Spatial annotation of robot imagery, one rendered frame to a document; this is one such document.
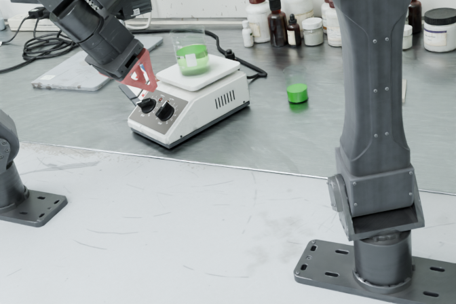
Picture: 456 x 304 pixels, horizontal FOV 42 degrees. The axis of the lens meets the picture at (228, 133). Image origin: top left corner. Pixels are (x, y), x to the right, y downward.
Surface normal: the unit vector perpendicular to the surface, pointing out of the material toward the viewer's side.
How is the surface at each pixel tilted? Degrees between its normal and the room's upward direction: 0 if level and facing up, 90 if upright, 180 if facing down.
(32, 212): 0
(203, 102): 90
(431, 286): 0
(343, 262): 0
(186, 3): 90
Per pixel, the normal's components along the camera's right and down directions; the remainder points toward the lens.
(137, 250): -0.16, -0.87
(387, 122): 0.11, 0.53
